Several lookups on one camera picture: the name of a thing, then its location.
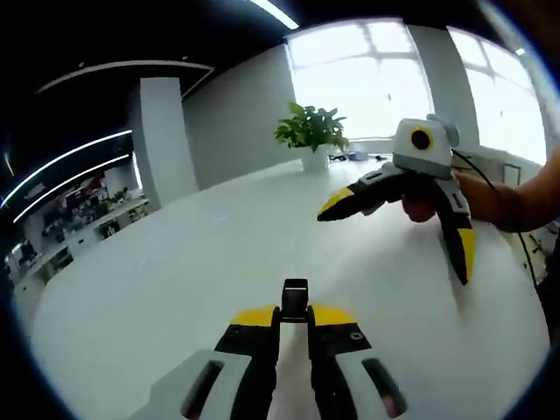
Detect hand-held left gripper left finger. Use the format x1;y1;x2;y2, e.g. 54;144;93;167
126;303;281;420

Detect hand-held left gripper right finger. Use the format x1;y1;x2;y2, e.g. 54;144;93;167
305;303;443;420

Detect black plastic buckle socket part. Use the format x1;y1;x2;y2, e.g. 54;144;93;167
279;295;310;324

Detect black plastic buckle pronged part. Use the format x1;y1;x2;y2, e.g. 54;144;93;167
283;278;309;298

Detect person's right hand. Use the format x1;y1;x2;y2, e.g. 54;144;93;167
402;169;505;229

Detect blue small clutter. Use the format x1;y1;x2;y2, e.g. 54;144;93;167
330;148;368;163

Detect white plant pot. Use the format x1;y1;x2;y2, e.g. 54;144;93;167
300;146;330;172

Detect green potted plant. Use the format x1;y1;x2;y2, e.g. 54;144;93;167
274;101;350;154

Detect large bright window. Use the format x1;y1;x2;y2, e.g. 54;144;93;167
448;28;548;163
286;19;437;141

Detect white square pillar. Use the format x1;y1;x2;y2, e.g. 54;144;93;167
139;77;198;193

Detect white storage shelf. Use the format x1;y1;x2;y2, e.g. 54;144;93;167
3;192;150;285

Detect curved ceiling light strip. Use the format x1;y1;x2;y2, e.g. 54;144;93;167
12;152;132;224
8;129;133;207

